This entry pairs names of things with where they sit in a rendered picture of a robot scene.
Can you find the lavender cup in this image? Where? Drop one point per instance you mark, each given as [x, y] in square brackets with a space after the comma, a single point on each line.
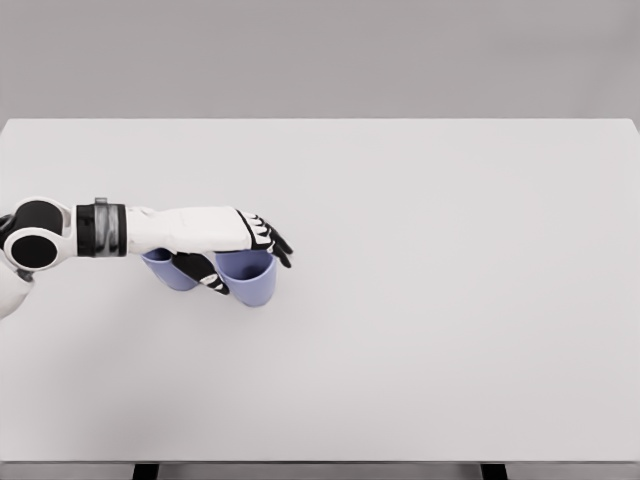
[252, 280]
[167, 272]

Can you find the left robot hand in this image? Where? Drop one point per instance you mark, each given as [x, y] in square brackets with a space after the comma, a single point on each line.
[210, 227]

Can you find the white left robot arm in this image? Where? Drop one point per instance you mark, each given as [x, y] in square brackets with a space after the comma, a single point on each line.
[100, 231]

